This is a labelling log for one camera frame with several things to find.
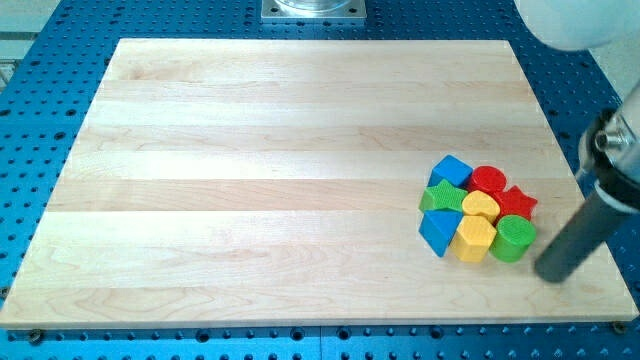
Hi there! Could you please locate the blue cube block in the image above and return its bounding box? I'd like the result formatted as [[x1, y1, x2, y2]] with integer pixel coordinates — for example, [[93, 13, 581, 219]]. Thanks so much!
[[427, 155, 473, 188]]

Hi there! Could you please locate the red cylinder block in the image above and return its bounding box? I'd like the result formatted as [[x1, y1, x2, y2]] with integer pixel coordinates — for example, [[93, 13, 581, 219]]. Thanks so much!
[[467, 165, 507, 194]]

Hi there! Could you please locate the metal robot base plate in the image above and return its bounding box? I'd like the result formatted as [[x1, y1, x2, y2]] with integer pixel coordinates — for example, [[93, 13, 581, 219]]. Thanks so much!
[[261, 0, 367, 21]]

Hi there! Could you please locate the yellow pentagon block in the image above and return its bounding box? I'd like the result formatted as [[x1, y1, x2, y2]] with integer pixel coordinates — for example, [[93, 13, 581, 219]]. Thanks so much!
[[449, 215, 497, 263]]

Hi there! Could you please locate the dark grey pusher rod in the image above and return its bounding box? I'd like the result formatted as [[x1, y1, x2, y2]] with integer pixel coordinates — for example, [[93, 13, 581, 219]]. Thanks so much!
[[534, 185, 631, 283]]

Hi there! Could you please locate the yellow heart block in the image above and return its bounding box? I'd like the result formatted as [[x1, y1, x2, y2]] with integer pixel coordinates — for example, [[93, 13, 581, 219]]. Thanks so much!
[[461, 190, 501, 223]]

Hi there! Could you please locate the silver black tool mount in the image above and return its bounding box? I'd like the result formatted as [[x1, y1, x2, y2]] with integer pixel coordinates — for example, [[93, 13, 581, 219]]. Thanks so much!
[[576, 83, 639, 212]]

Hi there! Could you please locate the green star block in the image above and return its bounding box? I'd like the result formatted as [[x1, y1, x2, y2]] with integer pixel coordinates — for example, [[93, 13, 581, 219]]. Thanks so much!
[[419, 180, 468, 212]]

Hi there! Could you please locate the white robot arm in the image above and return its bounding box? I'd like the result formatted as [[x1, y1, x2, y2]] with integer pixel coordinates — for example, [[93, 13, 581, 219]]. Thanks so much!
[[515, 0, 639, 283]]

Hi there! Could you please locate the red star block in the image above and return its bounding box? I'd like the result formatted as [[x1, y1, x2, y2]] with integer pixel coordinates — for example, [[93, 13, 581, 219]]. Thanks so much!
[[493, 185, 538, 220]]

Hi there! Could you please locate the blue triangle block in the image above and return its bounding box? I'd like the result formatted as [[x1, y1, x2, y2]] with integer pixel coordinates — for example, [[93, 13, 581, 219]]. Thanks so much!
[[419, 210, 463, 257]]

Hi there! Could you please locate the green cylinder block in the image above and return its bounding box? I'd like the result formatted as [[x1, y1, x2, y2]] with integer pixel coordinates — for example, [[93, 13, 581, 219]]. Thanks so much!
[[490, 215, 537, 263]]

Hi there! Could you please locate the light wooden board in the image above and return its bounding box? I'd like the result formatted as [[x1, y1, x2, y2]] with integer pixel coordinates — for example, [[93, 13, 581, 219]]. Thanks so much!
[[1, 39, 638, 329]]

